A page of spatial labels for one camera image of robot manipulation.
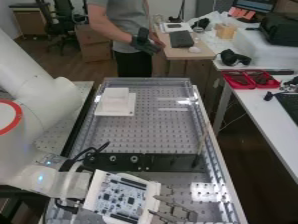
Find long white desk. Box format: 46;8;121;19
211;74;298;184

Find black bag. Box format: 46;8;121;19
258;12;298;47

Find computer screen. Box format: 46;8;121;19
231;0;278;14

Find wooden cabinet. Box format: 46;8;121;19
8;3;48;37

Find red tray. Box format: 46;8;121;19
245;69;282;89
221;70;257;90

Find person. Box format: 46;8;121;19
85;0;167;78

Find black keyboard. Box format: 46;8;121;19
274;92;298;127

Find black flat pad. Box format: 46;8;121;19
169;30;195;49

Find clear box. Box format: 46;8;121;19
65;77;249;224

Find black cable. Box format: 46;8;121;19
52;198;85;214
58;141;112;173

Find black plate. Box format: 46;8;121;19
81;152;210;174

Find black office chair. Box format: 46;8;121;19
34;0;88;56

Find small white box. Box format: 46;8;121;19
93;87;137;118

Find cardboard box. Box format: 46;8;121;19
73;23;114;64

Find black headphones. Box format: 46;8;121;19
283;75;298;94

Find small wooden holder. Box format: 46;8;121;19
214;23;238;40

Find black headset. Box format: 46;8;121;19
219;48;253;67

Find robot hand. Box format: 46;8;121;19
70;169;201;224

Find wooden desk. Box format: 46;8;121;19
152;23;218;79

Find small black object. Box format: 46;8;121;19
263;90;277;102

